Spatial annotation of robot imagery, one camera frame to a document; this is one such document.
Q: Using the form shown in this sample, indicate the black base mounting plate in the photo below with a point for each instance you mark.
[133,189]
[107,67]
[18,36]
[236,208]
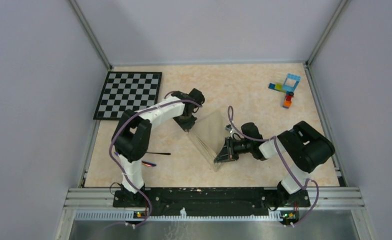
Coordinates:
[247,201]

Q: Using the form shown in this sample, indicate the white slotted cable duct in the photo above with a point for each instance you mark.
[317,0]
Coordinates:
[125,215]

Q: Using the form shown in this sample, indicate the beige cloth napkin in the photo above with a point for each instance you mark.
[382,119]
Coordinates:
[208,136]

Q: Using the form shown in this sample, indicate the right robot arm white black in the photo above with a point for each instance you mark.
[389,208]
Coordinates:
[301,149]

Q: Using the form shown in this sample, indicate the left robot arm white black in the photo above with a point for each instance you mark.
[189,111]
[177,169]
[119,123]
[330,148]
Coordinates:
[131,138]

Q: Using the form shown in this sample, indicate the iridescent rainbow knife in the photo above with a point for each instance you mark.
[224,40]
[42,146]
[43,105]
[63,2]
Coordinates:
[149,164]

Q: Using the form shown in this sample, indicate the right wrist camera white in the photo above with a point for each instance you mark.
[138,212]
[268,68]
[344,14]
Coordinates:
[229,129]

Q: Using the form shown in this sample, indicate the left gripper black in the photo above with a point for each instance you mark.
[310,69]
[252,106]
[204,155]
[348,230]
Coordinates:
[187,125]

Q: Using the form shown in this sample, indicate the black white checkerboard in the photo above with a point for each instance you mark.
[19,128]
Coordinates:
[127,90]

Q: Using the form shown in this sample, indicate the black spoon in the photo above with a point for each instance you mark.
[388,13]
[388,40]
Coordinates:
[161,153]

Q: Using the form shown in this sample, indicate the colourful toy brick structure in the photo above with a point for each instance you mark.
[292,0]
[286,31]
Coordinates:
[288,87]

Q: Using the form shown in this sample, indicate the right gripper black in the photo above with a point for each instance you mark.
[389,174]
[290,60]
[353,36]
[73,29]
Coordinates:
[225,154]

